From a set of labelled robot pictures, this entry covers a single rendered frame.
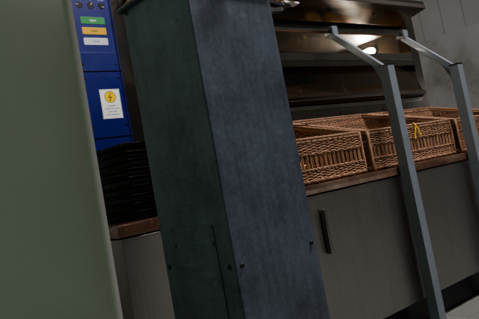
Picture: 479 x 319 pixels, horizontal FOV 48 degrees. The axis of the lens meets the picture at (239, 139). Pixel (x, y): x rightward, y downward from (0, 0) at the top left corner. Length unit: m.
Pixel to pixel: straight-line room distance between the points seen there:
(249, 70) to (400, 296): 1.24
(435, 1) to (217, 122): 4.60
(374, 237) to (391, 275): 0.15
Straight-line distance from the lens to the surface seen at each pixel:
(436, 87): 5.31
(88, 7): 2.01
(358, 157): 1.97
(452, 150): 2.45
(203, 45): 0.90
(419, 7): 3.22
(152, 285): 1.36
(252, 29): 1.00
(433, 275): 2.06
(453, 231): 2.29
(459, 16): 5.26
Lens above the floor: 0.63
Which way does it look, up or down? 4 degrees up
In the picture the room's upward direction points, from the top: 10 degrees counter-clockwise
